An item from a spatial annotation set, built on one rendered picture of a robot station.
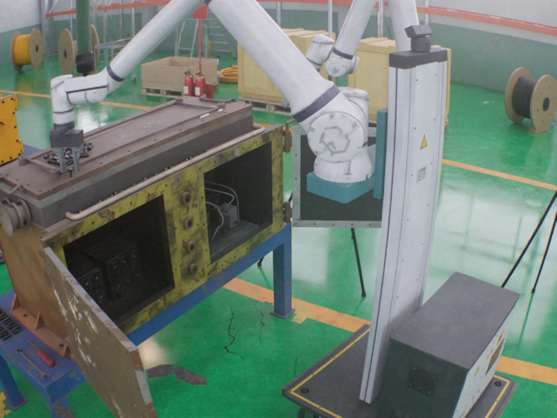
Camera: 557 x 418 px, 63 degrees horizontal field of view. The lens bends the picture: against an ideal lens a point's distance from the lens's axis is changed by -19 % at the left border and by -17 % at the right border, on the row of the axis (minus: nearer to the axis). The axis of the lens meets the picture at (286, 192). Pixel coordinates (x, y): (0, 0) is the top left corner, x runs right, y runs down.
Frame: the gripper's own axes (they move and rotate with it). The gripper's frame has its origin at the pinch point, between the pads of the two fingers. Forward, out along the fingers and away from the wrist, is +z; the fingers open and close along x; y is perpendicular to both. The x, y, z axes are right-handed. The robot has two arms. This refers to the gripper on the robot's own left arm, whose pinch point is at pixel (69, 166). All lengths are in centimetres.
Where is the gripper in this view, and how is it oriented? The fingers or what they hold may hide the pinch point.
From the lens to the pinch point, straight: 194.0
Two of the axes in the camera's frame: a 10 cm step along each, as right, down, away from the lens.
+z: 0.0, 9.2, 4.0
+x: -10.0, -0.2, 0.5
